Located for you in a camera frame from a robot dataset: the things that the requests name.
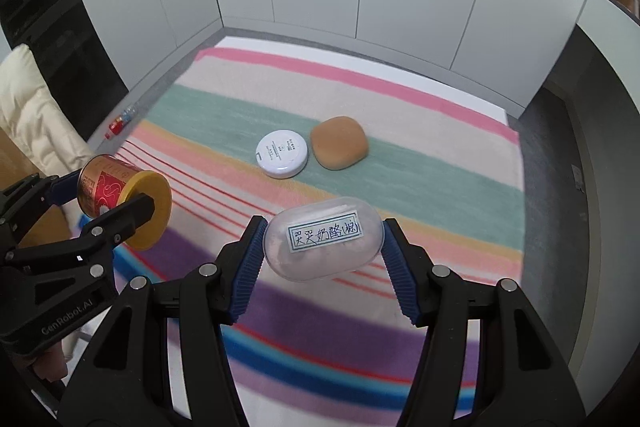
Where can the cardboard box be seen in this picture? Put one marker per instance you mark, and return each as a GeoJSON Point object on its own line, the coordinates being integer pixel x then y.
{"type": "Point", "coordinates": [15, 149]}

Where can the red label plastic bottle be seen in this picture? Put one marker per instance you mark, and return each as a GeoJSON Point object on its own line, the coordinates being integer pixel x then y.
{"type": "Point", "coordinates": [120, 122]}

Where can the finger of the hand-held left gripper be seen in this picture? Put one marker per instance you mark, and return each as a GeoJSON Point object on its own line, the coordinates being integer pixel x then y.
{"type": "Point", "coordinates": [65, 189]}
{"type": "Point", "coordinates": [125, 217]}

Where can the cream padded chair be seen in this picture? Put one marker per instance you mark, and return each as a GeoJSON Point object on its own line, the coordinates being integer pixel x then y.
{"type": "Point", "coordinates": [30, 97]}

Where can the black glass wall panel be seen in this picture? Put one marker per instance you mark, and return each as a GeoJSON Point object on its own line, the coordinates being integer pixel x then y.
{"type": "Point", "coordinates": [55, 32]}

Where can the clear oval labelled case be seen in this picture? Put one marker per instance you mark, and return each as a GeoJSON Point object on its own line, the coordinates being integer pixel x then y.
{"type": "Point", "coordinates": [325, 259]}

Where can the striped colourful cloth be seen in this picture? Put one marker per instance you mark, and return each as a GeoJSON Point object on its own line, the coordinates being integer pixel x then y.
{"type": "Point", "coordinates": [425, 202]}

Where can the white round compact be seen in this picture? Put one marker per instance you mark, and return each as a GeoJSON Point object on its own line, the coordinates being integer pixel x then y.
{"type": "Point", "coordinates": [281, 154]}

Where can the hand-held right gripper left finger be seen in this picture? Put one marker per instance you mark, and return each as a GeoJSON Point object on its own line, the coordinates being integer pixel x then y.
{"type": "Point", "coordinates": [250, 267]}

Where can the red can with yellow lid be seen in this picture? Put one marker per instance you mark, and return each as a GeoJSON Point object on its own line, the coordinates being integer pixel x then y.
{"type": "Point", "coordinates": [107, 187]}

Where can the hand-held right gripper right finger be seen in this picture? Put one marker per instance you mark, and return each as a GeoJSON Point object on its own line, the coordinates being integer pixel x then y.
{"type": "Point", "coordinates": [400, 277]}

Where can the wall outlet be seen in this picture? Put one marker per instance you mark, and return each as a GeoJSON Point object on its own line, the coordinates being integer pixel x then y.
{"type": "Point", "coordinates": [577, 178]}

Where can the person's left hand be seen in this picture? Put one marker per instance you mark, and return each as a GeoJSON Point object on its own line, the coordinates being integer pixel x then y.
{"type": "Point", "coordinates": [50, 362]}

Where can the brown makeup sponge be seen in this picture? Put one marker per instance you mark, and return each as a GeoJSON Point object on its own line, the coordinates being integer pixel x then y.
{"type": "Point", "coordinates": [340, 142]}

